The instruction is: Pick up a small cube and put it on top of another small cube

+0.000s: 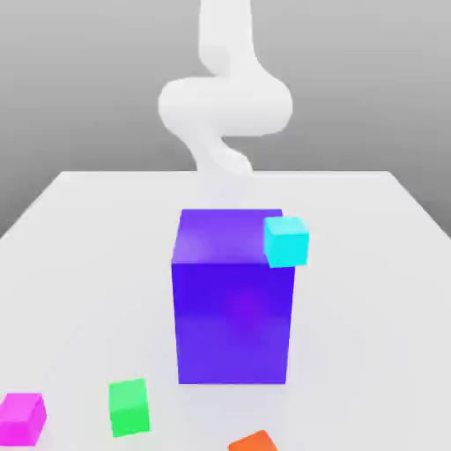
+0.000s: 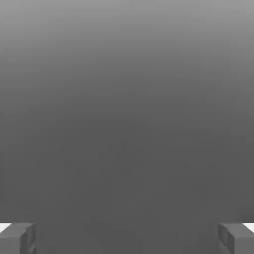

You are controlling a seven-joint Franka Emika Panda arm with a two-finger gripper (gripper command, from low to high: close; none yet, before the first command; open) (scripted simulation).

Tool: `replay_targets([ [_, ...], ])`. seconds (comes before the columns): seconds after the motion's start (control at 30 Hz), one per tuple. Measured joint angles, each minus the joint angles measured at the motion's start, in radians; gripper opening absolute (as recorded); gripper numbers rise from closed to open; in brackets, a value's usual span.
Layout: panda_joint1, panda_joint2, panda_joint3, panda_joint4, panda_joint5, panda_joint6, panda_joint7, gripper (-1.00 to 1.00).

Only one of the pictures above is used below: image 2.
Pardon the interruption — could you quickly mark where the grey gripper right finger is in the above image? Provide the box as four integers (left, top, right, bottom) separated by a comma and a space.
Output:
217, 222, 254, 254

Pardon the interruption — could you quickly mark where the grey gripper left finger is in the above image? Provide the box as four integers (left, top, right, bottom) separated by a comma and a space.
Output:
0, 222, 38, 254

